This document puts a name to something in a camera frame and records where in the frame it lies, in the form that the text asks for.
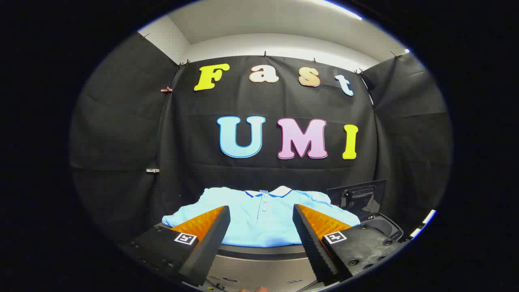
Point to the light blue polo shirt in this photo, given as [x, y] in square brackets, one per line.
[259, 223]

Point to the black backdrop cloth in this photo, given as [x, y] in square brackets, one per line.
[202, 162]

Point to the small silver clip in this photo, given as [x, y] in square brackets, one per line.
[153, 170]

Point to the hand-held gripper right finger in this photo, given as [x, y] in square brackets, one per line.
[314, 243]

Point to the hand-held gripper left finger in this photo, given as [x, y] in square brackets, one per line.
[211, 239]

